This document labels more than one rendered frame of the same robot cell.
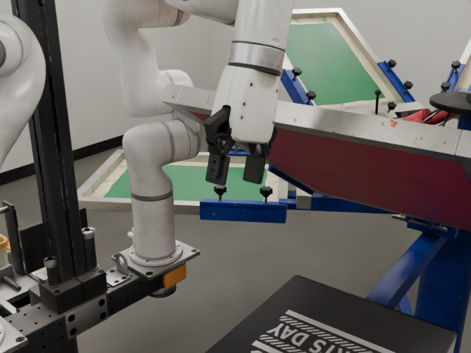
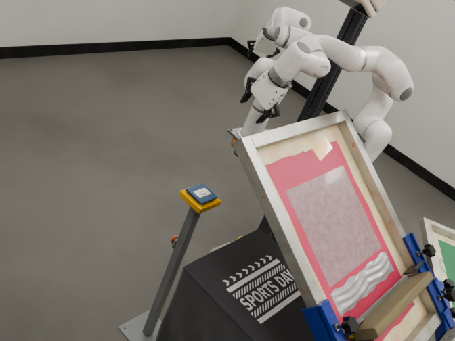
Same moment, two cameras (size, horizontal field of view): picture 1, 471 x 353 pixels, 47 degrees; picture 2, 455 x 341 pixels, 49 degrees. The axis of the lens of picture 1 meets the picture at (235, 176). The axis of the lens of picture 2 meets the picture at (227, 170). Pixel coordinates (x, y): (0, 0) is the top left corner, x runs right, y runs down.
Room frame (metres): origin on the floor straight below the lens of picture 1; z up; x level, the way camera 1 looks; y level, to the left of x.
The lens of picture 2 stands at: (0.59, -1.52, 2.19)
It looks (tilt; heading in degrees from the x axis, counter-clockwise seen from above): 32 degrees down; 85
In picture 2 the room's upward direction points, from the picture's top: 22 degrees clockwise
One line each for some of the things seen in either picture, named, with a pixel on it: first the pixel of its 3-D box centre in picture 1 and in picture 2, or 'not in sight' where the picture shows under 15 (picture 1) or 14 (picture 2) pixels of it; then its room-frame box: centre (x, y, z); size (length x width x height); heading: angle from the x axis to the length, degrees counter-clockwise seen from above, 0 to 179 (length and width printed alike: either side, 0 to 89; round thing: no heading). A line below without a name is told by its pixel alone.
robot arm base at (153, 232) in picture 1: (150, 221); not in sight; (1.13, 0.20, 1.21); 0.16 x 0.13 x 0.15; 48
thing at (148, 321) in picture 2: not in sight; (171, 271); (0.67, 0.18, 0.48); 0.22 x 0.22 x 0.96; 54
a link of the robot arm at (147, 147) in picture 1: (153, 158); not in sight; (1.12, 0.18, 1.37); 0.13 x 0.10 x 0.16; 123
